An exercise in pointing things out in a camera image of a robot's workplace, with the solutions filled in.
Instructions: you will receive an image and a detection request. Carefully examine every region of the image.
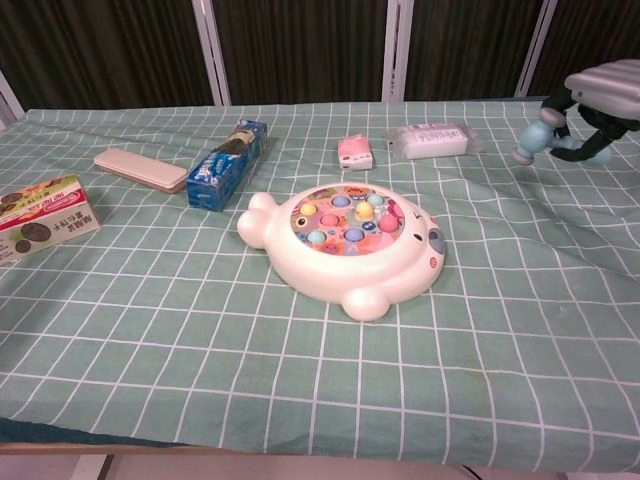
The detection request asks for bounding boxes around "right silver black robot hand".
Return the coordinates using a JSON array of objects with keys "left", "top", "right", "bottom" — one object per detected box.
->
[{"left": 542, "top": 58, "right": 640, "bottom": 164}]

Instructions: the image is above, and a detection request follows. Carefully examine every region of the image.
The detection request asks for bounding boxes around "light blue toy hammer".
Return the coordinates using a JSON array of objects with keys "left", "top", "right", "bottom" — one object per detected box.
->
[{"left": 517, "top": 107, "right": 615, "bottom": 166}]

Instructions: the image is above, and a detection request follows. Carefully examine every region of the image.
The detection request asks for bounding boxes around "white whack-a-mole toy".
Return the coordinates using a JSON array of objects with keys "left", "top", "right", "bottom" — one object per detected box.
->
[{"left": 236, "top": 181, "right": 447, "bottom": 322}]

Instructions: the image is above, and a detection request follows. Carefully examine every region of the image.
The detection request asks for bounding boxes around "dark ribbed partition panel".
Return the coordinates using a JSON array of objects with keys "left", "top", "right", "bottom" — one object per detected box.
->
[
  {"left": 212, "top": 0, "right": 391, "bottom": 106},
  {"left": 404, "top": 0, "right": 544, "bottom": 101},
  {"left": 0, "top": 0, "right": 211, "bottom": 114},
  {"left": 529, "top": 0, "right": 640, "bottom": 99}
]

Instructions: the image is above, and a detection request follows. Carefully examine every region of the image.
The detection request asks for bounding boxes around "white wrapped tissue pack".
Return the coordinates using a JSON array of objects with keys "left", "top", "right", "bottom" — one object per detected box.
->
[{"left": 387, "top": 122, "right": 486, "bottom": 161}]

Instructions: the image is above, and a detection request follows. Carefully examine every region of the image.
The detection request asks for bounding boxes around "small pink tissue pack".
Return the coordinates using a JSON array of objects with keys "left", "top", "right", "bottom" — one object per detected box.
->
[{"left": 337, "top": 133, "right": 375, "bottom": 171}]

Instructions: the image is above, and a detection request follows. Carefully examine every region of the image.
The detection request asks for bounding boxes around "blue Oreo cookie box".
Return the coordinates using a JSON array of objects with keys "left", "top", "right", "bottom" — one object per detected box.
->
[{"left": 185, "top": 118, "right": 269, "bottom": 211}]

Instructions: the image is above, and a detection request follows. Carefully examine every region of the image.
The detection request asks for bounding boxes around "cream pencil case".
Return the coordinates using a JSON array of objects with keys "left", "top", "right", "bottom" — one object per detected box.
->
[{"left": 93, "top": 148, "right": 189, "bottom": 195}]

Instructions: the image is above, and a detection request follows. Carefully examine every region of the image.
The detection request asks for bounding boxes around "green checked tablecloth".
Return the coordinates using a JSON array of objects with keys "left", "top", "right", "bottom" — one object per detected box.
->
[{"left": 0, "top": 97, "right": 640, "bottom": 474}]

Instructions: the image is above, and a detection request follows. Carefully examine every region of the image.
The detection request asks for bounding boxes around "red green cookie box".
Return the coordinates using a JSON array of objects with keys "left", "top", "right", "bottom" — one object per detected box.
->
[{"left": 0, "top": 173, "right": 103, "bottom": 267}]

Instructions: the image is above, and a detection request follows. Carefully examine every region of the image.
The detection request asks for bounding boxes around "white partition frame post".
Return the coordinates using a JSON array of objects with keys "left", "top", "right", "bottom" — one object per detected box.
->
[
  {"left": 192, "top": 0, "right": 231, "bottom": 106},
  {"left": 514, "top": 0, "right": 559, "bottom": 99},
  {"left": 380, "top": 0, "right": 416, "bottom": 104},
  {"left": 0, "top": 69, "right": 24, "bottom": 131}
]

